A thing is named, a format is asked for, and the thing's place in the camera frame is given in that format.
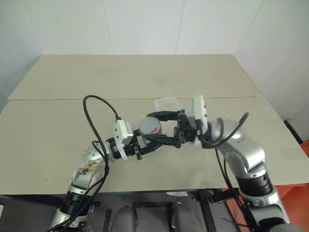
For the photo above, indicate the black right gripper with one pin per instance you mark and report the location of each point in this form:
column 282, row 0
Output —
column 184, row 128

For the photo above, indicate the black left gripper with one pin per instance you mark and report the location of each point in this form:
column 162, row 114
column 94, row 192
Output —
column 132, row 151

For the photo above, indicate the clear jar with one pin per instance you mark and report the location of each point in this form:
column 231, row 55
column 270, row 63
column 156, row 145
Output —
column 147, row 142

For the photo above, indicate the grey jar lid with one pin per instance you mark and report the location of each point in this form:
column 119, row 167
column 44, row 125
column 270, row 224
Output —
column 150, row 125

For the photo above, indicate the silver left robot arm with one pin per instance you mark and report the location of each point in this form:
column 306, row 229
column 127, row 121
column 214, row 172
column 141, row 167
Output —
column 84, row 174

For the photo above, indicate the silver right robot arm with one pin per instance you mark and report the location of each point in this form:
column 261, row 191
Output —
column 251, row 154

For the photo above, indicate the clear plastic box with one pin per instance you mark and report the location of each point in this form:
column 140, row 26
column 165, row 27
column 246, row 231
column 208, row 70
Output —
column 166, row 102

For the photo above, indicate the white label sticker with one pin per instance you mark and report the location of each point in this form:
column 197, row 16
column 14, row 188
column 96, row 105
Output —
column 177, row 194

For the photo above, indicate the dark grey rounded shape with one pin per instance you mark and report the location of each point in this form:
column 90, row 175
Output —
column 126, row 217

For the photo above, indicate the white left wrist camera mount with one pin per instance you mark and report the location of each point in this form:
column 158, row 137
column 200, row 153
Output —
column 120, row 129

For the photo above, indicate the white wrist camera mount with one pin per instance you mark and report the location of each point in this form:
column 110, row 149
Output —
column 120, row 129
column 199, row 110

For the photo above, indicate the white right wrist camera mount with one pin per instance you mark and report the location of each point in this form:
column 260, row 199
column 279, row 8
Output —
column 199, row 110

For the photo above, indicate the black metal table frame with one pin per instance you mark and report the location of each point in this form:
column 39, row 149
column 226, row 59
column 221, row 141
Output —
column 205, row 212

